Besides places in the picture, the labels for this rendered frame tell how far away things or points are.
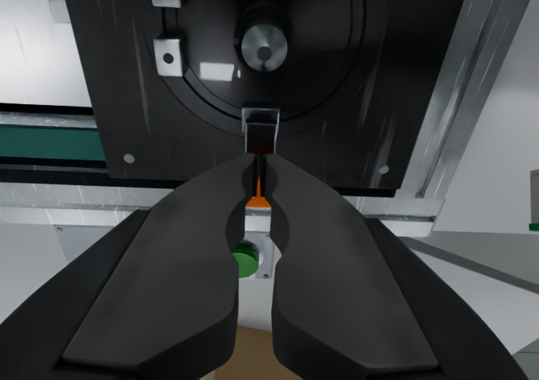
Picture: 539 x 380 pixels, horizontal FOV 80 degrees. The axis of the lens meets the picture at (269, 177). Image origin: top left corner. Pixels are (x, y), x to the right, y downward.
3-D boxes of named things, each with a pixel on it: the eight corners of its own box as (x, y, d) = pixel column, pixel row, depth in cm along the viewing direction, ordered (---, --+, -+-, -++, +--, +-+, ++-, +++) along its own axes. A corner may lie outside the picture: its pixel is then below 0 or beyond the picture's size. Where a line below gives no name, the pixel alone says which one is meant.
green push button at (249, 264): (258, 264, 34) (257, 280, 33) (220, 263, 34) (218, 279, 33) (260, 236, 32) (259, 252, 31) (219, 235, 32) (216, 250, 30)
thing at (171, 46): (188, 70, 20) (184, 77, 18) (164, 69, 20) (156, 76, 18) (186, 34, 19) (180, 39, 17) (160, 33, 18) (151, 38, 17)
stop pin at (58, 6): (99, 16, 24) (72, 24, 20) (83, 15, 24) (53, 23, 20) (95, -6, 23) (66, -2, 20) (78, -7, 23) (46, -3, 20)
